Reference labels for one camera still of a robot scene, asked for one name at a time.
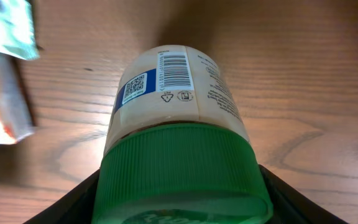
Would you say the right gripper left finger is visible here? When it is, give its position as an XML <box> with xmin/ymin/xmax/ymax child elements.
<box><xmin>24</xmin><ymin>170</ymin><xmax>99</xmax><ymax>224</ymax></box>

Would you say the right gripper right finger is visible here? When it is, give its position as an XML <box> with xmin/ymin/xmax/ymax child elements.
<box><xmin>259</xmin><ymin>165</ymin><xmax>347</xmax><ymax>224</ymax></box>

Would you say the orange white box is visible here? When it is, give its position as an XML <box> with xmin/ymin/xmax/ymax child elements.
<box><xmin>0</xmin><ymin>54</ymin><xmax>34</xmax><ymax>145</ymax></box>

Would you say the green-lidded white jar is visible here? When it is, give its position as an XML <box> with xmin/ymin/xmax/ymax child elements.
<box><xmin>91</xmin><ymin>45</ymin><xmax>273</xmax><ymax>224</ymax></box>

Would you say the mint green wipes packet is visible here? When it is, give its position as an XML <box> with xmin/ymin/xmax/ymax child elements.
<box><xmin>0</xmin><ymin>0</ymin><xmax>39</xmax><ymax>60</ymax></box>

